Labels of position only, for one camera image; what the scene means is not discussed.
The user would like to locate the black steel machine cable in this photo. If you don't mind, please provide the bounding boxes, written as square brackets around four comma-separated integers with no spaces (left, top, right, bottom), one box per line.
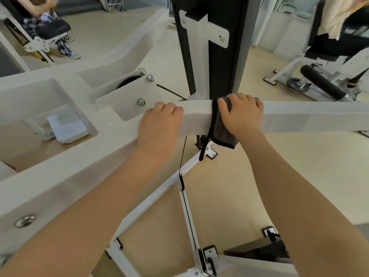
[155,82,202,257]

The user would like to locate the person's left forearm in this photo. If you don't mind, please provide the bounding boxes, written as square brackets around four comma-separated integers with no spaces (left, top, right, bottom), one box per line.
[0,150,179,277]

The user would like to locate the dark grey cleaning cloth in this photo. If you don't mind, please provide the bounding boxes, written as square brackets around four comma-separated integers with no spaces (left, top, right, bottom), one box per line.
[198,96,260,162]

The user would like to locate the white bench frame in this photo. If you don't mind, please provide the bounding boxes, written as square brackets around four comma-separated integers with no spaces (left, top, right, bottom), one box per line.
[263,46,369,103]

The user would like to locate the metal step ladder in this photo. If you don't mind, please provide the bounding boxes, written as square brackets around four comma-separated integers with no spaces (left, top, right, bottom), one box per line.
[96,0,125,12]

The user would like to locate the person's left hand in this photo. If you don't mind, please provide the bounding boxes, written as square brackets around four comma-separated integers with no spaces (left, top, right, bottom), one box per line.
[135,102,185,159]

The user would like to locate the person's right forearm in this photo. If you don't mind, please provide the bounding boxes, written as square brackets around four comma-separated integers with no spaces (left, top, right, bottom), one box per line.
[239,132,369,277]

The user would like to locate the white gym machine frame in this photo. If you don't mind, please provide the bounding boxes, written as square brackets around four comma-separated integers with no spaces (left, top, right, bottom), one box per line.
[0,0,369,277]

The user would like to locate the person's right hand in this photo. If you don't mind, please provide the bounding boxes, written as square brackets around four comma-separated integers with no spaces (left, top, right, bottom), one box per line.
[216,93,265,142]

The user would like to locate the dark staircase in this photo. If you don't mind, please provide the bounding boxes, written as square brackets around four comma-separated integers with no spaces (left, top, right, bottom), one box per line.
[55,0,104,16]

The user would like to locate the white flat floor platform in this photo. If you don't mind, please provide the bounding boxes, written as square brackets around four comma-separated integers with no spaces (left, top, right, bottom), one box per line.
[46,108,90,145]

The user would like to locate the black foam roller pad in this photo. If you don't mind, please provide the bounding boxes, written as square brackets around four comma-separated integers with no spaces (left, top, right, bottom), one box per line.
[299,65,346,100]

